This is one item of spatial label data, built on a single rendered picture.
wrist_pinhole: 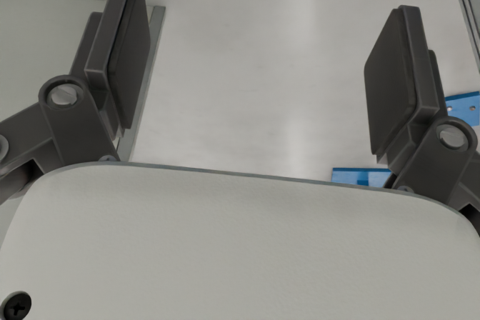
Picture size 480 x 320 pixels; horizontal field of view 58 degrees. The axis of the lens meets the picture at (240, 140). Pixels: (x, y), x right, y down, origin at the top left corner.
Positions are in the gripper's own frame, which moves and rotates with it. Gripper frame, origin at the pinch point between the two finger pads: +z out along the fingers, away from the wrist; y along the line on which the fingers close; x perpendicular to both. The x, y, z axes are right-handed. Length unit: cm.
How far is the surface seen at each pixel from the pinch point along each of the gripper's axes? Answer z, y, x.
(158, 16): 134, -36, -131
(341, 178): 135, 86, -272
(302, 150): 139, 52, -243
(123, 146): 66, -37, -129
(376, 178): 135, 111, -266
